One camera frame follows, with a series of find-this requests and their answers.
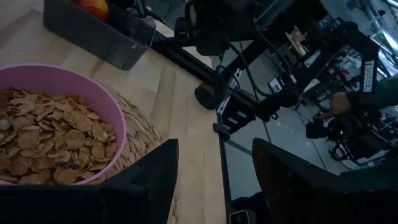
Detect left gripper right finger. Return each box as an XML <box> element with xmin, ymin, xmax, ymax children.
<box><xmin>252</xmin><ymin>138</ymin><xmax>343</xmax><ymax>224</ymax></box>

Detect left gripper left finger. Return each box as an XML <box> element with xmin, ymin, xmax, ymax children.
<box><xmin>99</xmin><ymin>138</ymin><xmax>180</xmax><ymax>224</ymax></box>

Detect grey translucent tray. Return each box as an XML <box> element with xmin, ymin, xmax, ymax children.
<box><xmin>43</xmin><ymin>0</ymin><xmax>157</xmax><ymax>71</ymax></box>

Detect pink plastic bowl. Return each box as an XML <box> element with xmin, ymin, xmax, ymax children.
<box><xmin>0</xmin><ymin>63</ymin><xmax>127</xmax><ymax>187</ymax></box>

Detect black cup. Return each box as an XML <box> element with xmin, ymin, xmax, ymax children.
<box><xmin>194</xmin><ymin>82</ymin><xmax>219</xmax><ymax>111</ymax></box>

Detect round woven straw placemat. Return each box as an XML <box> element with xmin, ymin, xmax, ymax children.
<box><xmin>93</xmin><ymin>89</ymin><xmax>166</xmax><ymax>188</ymax></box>

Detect person's hand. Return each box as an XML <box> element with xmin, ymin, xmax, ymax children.
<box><xmin>322</xmin><ymin>91</ymin><xmax>353</xmax><ymax>121</ymax></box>

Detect brown cereal flakes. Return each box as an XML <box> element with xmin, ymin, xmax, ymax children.
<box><xmin>0</xmin><ymin>88</ymin><xmax>119</xmax><ymax>186</ymax></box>

